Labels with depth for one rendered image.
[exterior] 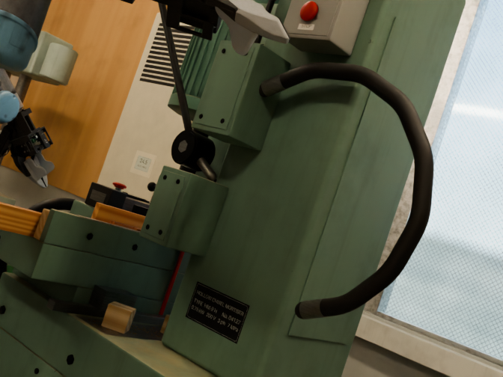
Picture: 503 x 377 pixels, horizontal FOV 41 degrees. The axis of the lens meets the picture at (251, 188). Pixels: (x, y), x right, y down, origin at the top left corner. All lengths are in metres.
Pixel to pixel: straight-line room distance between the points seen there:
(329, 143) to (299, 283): 0.21
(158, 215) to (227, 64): 0.26
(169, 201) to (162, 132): 1.85
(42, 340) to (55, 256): 0.15
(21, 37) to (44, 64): 2.67
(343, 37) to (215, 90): 0.21
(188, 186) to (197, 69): 0.32
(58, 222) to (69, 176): 2.64
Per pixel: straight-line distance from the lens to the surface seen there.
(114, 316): 1.13
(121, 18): 3.88
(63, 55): 3.38
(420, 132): 0.89
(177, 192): 1.04
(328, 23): 1.00
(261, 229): 1.03
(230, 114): 1.02
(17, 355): 1.26
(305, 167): 1.01
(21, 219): 1.13
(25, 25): 0.74
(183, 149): 1.11
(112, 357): 1.06
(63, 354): 1.15
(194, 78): 1.28
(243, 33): 0.68
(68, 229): 1.14
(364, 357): 2.49
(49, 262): 1.14
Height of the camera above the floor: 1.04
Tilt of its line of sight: 2 degrees up
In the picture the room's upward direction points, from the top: 19 degrees clockwise
